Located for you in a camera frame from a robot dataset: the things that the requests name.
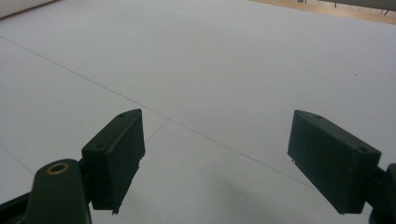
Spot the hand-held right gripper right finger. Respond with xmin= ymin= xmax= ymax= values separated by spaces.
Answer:
xmin=287 ymin=109 xmax=383 ymax=216

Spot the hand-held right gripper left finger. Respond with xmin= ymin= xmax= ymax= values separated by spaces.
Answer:
xmin=78 ymin=107 xmax=147 ymax=216

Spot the white board sheet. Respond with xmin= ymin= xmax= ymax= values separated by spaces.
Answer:
xmin=0 ymin=0 xmax=396 ymax=224

